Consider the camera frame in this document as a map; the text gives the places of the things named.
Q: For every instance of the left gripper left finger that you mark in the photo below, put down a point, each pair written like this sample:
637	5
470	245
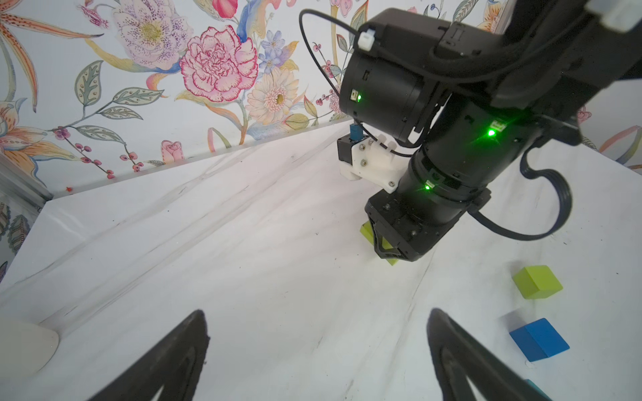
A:
170	370

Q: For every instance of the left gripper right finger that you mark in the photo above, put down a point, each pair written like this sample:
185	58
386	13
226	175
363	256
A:
461	363

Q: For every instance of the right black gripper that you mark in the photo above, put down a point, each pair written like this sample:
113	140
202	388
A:
406	231

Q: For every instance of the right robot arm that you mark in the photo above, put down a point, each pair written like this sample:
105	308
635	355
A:
479	101

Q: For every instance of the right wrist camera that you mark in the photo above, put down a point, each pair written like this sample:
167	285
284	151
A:
368	157

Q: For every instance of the teal cube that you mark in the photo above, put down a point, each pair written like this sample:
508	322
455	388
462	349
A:
537	389

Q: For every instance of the dark blue cube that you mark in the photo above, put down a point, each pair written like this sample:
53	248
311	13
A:
539	340

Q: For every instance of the white bottle green cap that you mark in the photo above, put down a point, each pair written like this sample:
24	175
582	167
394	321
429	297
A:
25	348

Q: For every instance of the lime green cube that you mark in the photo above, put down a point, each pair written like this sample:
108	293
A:
537	282

